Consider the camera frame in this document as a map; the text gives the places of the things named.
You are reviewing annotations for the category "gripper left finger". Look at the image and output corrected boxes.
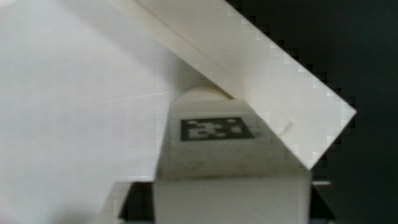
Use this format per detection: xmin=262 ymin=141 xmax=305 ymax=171
xmin=106 ymin=181 xmax=157 ymax=224

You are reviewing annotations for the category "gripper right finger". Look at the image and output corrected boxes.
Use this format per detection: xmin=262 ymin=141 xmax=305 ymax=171
xmin=310 ymin=180 xmax=338 ymax=224

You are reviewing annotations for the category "white table leg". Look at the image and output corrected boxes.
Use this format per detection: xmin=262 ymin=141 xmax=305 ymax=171
xmin=155 ymin=87 xmax=312 ymax=224

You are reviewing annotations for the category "white square tabletop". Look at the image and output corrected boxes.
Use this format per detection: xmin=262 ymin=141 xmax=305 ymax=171
xmin=0 ymin=0 xmax=356 ymax=224

